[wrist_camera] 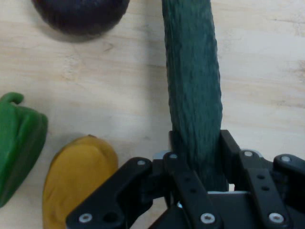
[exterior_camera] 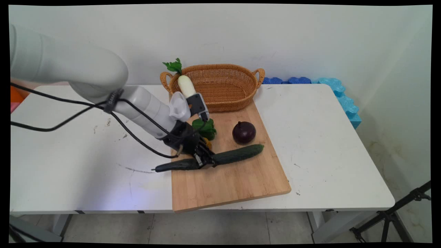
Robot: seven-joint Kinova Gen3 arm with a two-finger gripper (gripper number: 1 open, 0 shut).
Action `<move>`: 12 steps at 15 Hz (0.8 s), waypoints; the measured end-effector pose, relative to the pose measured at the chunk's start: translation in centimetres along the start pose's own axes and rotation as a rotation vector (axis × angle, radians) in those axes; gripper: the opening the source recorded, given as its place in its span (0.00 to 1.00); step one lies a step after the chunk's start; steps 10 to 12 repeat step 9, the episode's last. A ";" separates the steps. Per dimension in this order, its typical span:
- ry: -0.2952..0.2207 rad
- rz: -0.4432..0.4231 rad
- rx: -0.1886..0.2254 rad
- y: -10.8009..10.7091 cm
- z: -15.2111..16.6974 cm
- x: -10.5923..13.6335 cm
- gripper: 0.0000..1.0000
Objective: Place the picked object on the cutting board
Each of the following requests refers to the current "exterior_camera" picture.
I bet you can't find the woven wicker basket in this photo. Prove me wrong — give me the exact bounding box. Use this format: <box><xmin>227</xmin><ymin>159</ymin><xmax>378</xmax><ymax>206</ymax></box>
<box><xmin>160</xmin><ymin>63</ymin><xmax>266</xmax><ymax>113</ymax></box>

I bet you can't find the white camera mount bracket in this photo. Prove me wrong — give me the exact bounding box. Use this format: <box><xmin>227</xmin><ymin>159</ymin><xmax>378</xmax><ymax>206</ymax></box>
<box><xmin>168</xmin><ymin>91</ymin><xmax>192</xmax><ymax>122</ymax></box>

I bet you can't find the orange object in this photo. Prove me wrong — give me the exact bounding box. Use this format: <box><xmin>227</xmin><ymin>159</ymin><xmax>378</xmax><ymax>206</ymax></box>
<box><xmin>10</xmin><ymin>85</ymin><xmax>25</xmax><ymax>104</ymax></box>

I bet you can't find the wooden cutting board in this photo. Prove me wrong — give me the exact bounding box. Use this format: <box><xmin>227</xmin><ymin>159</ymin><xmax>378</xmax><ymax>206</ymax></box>
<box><xmin>168</xmin><ymin>97</ymin><xmax>292</xmax><ymax>213</ymax></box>

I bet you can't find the white radish with leaves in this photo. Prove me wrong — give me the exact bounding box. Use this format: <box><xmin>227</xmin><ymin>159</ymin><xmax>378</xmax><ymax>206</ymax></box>
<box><xmin>162</xmin><ymin>58</ymin><xmax>197</xmax><ymax>99</ymax></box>

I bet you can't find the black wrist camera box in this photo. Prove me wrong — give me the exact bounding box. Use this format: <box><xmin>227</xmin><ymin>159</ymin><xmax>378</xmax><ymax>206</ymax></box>
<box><xmin>186</xmin><ymin>93</ymin><xmax>210</xmax><ymax>122</ymax></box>

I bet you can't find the green bell pepper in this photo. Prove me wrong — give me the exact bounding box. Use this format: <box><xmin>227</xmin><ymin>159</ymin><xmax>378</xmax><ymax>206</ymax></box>
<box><xmin>192</xmin><ymin>118</ymin><xmax>217</xmax><ymax>141</ymax></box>

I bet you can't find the purple onion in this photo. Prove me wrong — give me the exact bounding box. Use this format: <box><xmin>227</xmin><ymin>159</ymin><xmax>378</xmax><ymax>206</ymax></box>
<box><xmin>232</xmin><ymin>121</ymin><xmax>257</xmax><ymax>145</ymax></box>

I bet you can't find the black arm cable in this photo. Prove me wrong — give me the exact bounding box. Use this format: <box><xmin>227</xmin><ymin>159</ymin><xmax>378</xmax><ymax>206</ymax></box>
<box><xmin>10</xmin><ymin>82</ymin><xmax>184</xmax><ymax>159</ymax></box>

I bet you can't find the white table leg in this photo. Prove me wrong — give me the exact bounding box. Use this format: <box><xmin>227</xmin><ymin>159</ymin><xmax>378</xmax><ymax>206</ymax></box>
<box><xmin>308</xmin><ymin>210</ymin><xmax>366</xmax><ymax>244</ymax></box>
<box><xmin>10</xmin><ymin>214</ymin><xmax>73</xmax><ymax>243</ymax></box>

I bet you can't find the black tripod stand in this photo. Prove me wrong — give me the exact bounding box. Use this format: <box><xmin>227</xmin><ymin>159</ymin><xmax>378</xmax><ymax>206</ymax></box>
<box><xmin>349</xmin><ymin>180</ymin><xmax>432</xmax><ymax>244</ymax></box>

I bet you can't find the dark green cucumber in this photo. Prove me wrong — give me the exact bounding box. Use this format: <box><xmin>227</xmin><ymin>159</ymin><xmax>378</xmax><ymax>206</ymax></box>
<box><xmin>151</xmin><ymin>144</ymin><xmax>265</xmax><ymax>173</ymax></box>

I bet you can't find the light blue foam mat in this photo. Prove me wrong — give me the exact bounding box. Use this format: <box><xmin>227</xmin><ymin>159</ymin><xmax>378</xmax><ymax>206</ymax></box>
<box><xmin>311</xmin><ymin>77</ymin><xmax>362</xmax><ymax>130</ymax></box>

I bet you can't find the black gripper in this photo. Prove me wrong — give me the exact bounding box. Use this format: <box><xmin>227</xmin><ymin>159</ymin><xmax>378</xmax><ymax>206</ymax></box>
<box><xmin>161</xmin><ymin>120</ymin><xmax>218</xmax><ymax>170</ymax></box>

